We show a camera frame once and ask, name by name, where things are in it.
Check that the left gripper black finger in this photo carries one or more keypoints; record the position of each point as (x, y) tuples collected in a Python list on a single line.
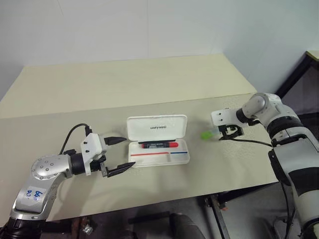
[(114, 140), (119, 169)]

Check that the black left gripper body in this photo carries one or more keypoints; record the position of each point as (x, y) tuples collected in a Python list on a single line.
[(97, 165)]

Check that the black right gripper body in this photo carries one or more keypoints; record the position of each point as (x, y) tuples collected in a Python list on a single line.
[(231, 135)]

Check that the green capped marker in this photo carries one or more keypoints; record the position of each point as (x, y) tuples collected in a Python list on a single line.
[(206, 135)]

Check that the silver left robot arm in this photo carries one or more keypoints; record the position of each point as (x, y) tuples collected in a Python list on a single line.
[(45, 169)]

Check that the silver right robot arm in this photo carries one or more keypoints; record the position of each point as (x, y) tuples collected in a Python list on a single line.
[(261, 104)]

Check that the white plastic pencil case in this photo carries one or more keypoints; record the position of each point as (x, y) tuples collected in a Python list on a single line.
[(157, 129)]

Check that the red marker with black label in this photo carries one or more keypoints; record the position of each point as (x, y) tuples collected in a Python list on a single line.
[(159, 145)]

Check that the white handwritten label sticker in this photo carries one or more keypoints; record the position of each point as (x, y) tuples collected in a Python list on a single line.
[(33, 198)]

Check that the black metal table strut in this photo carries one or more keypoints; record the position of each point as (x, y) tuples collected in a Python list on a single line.
[(220, 219)]

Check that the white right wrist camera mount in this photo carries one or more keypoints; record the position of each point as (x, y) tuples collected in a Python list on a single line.
[(221, 117)]

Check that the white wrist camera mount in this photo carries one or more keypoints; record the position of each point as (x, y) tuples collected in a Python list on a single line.
[(221, 117), (92, 144)]

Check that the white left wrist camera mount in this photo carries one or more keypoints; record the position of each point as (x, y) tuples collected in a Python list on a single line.
[(92, 144)]

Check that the small metal bracket under table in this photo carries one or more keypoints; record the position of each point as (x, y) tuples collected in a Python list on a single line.
[(87, 227)]

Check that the dark furniture with black frame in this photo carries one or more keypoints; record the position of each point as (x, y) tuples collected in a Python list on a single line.
[(304, 84)]

